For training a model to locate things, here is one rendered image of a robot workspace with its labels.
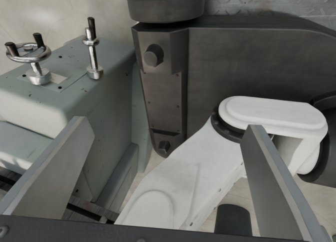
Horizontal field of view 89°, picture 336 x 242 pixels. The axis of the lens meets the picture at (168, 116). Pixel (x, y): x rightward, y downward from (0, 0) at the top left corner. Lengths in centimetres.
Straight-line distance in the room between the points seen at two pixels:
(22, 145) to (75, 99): 26
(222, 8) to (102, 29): 85
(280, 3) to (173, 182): 54
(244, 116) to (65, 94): 58
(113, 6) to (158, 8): 78
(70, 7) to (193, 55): 104
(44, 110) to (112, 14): 74
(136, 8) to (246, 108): 34
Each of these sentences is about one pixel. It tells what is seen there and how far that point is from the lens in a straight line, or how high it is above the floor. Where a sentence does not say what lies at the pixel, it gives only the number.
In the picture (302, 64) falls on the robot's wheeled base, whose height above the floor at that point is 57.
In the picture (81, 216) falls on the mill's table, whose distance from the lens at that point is 77.
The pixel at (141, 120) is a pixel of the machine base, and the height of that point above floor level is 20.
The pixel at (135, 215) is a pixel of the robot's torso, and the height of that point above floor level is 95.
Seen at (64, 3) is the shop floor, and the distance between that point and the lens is 141.
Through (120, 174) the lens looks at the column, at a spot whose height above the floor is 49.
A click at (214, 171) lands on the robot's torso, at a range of 34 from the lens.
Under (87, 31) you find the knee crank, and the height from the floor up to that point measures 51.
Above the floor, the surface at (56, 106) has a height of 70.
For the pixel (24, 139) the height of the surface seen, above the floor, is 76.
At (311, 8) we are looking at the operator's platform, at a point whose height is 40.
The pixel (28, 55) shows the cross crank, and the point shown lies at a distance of 70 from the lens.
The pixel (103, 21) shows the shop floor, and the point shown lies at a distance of 127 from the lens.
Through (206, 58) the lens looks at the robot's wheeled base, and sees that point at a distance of 48.
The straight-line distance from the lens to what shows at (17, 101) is 75.
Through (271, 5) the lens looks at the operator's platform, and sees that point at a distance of 63.
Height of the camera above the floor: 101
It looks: 46 degrees down
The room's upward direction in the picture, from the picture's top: 156 degrees counter-clockwise
